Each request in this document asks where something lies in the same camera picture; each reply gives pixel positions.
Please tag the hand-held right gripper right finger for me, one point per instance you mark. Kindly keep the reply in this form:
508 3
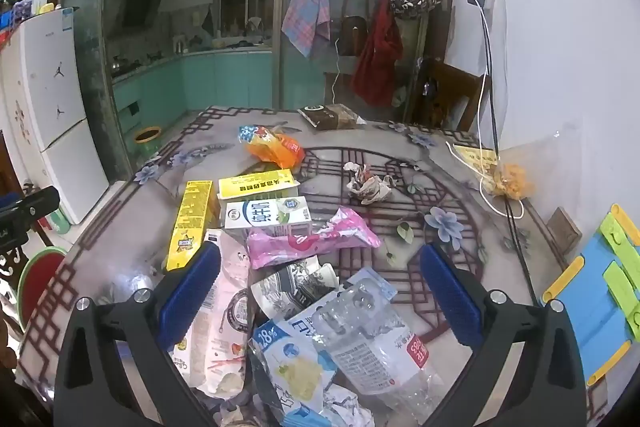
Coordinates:
450 297

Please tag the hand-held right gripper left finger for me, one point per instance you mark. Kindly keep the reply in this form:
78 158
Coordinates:
192 292

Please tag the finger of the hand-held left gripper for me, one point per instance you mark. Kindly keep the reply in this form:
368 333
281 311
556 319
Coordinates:
37 202

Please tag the green detergent bottle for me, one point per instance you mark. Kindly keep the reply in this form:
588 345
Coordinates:
60 222

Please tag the white pink snack bag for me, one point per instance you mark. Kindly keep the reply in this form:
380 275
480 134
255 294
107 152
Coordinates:
227 307

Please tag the carved wooden chair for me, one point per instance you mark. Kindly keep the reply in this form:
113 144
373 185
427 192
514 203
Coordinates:
7 277

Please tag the yellow juice carton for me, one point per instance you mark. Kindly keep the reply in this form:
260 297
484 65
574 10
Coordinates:
192 217

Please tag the clear plastic bottle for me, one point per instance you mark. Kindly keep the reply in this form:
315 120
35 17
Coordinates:
370 347

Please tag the white refrigerator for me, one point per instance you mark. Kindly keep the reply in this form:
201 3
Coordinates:
50 107

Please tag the white green milk carton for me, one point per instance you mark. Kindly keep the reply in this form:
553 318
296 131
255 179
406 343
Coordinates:
260 213

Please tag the blue white snack bag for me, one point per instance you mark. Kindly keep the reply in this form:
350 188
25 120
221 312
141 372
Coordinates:
295 357

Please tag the green bin yellow rim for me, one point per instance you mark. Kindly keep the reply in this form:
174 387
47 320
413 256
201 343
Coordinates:
147 144

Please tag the yellow white medicine box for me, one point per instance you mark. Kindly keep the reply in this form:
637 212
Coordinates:
255 184

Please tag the clear bag of orange snacks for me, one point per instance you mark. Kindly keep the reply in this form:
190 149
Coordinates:
512 182

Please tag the small wooden block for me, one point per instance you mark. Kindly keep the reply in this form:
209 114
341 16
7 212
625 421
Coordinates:
562 229

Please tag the blue yellow folding stool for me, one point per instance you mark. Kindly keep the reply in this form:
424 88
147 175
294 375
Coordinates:
585 297

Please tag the crumpled colourful paper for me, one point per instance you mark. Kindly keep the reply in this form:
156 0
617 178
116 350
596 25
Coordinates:
367 187

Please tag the pink plastic wrapper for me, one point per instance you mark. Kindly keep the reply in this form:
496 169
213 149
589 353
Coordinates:
320 237

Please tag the yellow paper sheet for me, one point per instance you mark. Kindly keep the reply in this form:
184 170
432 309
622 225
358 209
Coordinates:
472 157

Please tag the orange snack bag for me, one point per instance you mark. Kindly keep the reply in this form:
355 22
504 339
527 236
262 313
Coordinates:
275 147

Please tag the glass sliding door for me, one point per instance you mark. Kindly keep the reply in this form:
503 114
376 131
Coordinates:
85 32

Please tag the pile of small colourful items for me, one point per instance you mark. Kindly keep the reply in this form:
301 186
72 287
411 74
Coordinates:
15 12

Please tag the small yellow container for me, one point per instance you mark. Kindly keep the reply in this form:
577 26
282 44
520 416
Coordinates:
46 8

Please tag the brown wooden chair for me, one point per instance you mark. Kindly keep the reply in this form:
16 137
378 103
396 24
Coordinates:
460 92

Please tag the green kitchen cabinets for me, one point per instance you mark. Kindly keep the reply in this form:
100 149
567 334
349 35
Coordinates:
210 77

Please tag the dark brown snack packet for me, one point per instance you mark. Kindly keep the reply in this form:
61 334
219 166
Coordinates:
330 116

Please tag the red garment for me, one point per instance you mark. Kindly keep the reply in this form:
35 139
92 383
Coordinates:
380 57

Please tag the dark handbag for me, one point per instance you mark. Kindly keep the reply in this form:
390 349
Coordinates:
354 37

